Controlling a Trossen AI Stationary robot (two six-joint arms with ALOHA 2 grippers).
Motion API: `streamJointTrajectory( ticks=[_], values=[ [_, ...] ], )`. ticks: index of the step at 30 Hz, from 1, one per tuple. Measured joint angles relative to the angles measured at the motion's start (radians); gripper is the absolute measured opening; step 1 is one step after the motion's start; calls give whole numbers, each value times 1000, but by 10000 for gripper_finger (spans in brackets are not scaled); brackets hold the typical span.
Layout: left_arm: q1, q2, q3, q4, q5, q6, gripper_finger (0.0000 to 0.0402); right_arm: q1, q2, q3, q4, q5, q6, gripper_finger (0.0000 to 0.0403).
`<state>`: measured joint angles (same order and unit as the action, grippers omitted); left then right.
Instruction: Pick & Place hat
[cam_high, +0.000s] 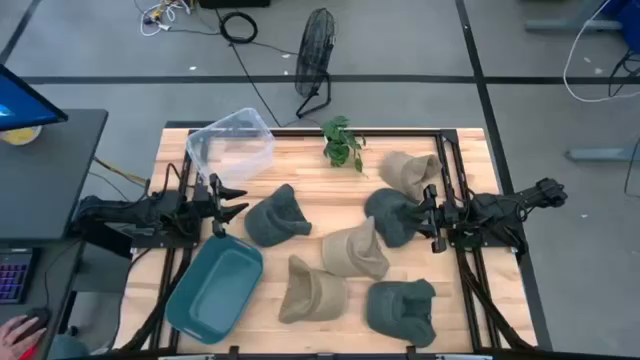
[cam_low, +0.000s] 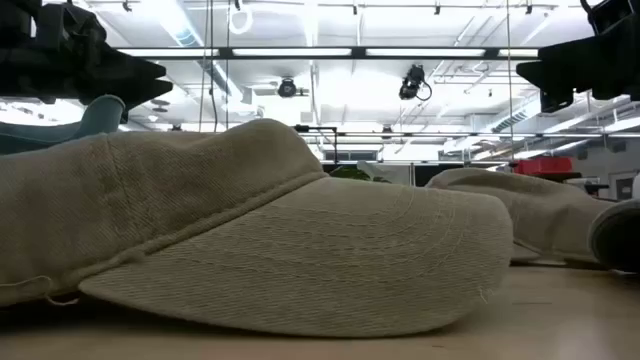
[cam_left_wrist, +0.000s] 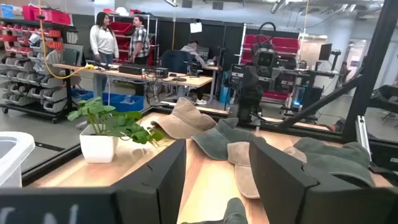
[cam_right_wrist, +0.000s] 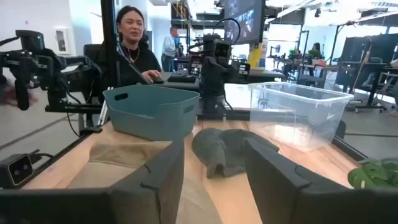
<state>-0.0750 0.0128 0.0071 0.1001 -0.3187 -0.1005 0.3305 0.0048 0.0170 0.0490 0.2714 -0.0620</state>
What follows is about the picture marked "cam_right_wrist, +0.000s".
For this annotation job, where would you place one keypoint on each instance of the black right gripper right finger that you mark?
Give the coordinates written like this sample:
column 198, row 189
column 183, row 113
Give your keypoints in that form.
column 280, row 193

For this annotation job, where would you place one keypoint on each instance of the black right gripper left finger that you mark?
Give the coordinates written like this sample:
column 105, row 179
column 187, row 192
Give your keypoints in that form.
column 149, row 193

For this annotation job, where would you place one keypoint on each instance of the beige fabric hat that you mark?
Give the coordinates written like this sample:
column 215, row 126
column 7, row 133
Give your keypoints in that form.
column 93, row 177
column 124, row 152

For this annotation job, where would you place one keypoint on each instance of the grey-green fabric hat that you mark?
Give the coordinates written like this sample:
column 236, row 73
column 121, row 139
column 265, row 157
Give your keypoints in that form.
column 217, row 149

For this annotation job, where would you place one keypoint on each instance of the black extra robot arm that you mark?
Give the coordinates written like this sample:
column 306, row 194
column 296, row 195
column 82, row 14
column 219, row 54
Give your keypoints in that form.
column 53, row 71

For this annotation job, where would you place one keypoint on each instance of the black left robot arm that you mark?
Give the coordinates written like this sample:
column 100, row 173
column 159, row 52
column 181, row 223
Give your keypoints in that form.
column 214, row 99

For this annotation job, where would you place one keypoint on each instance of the black keyboard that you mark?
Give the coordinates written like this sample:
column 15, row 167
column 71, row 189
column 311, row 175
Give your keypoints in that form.
column 182, row 75

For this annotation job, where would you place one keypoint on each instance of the yellow pillar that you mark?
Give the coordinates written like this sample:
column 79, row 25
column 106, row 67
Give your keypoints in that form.
column 255, row 56

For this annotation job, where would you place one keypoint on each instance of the person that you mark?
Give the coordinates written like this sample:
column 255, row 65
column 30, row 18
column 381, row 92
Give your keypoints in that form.
column 315, row 48
column 133, row 62
column 169, row 46

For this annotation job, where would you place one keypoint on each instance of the black computer monitor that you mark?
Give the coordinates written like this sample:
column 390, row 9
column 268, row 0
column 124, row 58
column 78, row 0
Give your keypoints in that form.
column 245, row 21

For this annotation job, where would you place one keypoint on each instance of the black computer mouse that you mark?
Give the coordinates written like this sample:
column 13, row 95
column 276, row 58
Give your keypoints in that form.
column 159, row 81

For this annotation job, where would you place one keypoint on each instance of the teal plastic bin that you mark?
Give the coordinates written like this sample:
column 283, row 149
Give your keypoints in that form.
column 149, row 115

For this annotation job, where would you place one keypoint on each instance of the clear plastic bin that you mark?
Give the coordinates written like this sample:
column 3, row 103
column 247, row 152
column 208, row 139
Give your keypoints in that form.
column 311, row 118

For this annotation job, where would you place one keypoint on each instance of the green plant in white pot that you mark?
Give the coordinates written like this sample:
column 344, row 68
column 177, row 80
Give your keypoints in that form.
column 373, row 175

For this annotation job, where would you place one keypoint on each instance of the black office chair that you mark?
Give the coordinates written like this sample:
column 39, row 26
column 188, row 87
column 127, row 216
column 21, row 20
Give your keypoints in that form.
column 91, row 53

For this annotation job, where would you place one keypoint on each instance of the black standing desk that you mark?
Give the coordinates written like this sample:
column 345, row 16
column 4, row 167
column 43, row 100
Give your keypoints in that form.
column 373, row 67

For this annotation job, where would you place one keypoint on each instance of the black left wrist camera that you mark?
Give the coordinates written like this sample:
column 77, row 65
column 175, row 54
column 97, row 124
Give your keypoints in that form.
column 222, row 49

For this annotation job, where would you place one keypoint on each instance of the black table-level camera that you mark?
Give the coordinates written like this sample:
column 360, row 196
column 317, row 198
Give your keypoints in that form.
column 18, row 169

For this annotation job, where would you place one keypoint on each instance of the white picture frame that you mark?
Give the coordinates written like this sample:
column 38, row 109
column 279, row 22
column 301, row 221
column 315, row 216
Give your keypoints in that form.
column 61, row 41

